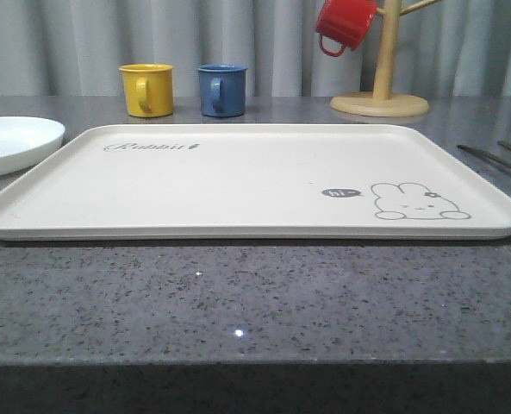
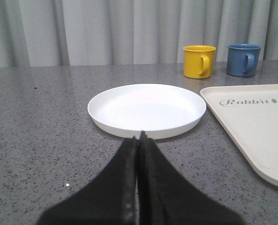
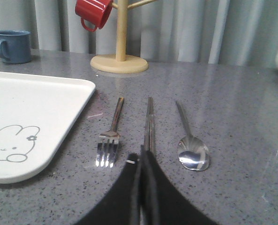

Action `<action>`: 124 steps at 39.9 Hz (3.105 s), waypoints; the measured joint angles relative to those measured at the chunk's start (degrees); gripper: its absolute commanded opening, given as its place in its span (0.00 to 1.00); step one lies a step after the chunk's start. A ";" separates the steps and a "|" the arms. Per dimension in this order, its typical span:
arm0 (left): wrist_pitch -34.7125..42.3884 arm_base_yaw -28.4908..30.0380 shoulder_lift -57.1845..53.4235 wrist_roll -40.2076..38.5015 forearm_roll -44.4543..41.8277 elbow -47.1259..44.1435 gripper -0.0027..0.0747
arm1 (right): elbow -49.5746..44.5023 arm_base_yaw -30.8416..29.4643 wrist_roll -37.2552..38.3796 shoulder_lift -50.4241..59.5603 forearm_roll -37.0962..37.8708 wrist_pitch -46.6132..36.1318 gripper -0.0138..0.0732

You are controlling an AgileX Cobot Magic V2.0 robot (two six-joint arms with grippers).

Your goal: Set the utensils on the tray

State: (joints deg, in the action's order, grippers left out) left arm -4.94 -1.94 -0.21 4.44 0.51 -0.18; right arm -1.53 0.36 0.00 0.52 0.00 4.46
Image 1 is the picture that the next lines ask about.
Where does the white round plate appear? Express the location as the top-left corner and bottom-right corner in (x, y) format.
(0, 116), (65, 175)

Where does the beige rabbit serving tray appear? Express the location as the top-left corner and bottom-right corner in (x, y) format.
(0, 124), (511, 241)

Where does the blue enamel mug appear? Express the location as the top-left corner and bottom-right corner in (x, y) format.
(197, 64), (247, 117)

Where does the yellow enamel mug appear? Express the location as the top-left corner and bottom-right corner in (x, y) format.
(119, 64), (174, 117)

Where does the wooden mug tree stand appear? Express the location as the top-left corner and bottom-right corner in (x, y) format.
(330, 0), (439, 117)

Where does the red enamel mug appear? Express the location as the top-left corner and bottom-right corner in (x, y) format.
(315, 0), (378, 57)

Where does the grey pleated curtain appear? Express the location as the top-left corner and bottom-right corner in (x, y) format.
(0, 1), (511, 98)

